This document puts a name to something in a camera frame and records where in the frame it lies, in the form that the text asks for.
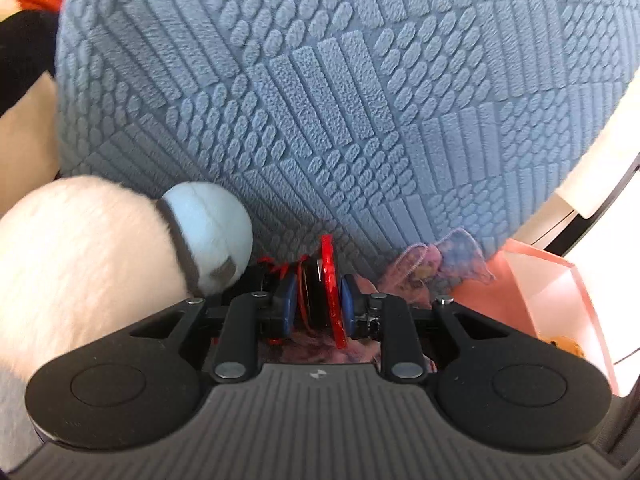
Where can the striped beige black blanket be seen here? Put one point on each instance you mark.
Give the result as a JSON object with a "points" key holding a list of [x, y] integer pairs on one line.
{"points": [[29, 149]]}

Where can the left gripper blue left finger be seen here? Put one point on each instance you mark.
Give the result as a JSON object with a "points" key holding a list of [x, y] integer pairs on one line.
{"points": [[287, 303]]}

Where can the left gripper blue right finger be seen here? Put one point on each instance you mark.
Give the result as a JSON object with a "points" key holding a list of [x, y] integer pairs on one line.
{"points": [[351, 303]]}

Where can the purple floral ribbon scarf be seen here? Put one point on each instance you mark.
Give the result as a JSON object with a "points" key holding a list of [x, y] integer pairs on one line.
{"points": [[412, 276]]}

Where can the white plush blue cap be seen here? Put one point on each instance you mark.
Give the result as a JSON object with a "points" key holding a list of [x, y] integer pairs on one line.
{"points": [[82, 257]]}

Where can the brown teddy bear blue shirt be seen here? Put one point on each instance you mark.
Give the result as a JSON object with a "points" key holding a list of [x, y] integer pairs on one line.
{"points": [[566, 344]]}

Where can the pink storage box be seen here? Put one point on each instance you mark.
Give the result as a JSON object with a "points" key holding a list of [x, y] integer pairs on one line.
{"points": [[542, 295]]}

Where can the blue textured cushion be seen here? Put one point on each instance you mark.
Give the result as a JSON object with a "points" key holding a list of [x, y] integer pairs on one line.
{"points": [[381, 122]]}

